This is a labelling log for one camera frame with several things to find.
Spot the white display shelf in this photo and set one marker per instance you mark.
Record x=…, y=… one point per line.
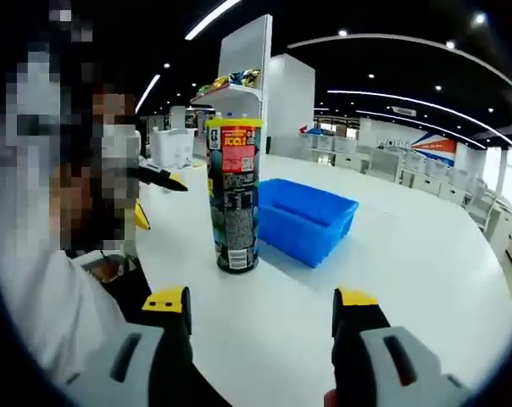
x=243, y=46

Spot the white storage bin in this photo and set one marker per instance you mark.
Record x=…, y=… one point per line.
x=171, y=146

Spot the yellow round container lid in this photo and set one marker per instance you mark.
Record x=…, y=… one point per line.
x=235, y=122

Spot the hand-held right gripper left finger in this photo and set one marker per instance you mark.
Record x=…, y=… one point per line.
x=112, y=364

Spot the row of white storage cabinets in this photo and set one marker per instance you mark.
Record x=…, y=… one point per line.
x=442, y=178

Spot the white table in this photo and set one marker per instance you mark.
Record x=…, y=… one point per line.
x=408, y=263

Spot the orange blue wall poster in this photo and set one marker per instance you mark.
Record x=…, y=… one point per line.
x=438, y=148

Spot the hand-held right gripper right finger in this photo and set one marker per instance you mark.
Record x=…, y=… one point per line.
x=379, y=364

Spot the white square column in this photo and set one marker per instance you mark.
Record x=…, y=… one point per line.
x=290, y=97

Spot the blue plastic box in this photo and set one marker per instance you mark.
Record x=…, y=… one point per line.
x=311, y=237

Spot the person's right hand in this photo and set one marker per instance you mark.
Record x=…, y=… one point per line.
x=330, y=399

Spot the row of colourful snack packets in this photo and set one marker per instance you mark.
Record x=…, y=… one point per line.
x=235, y=79

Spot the person's white shirt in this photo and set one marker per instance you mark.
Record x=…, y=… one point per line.
x=57, y=309

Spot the black printed chip container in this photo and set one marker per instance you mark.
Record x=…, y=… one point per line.
x=235, y=203

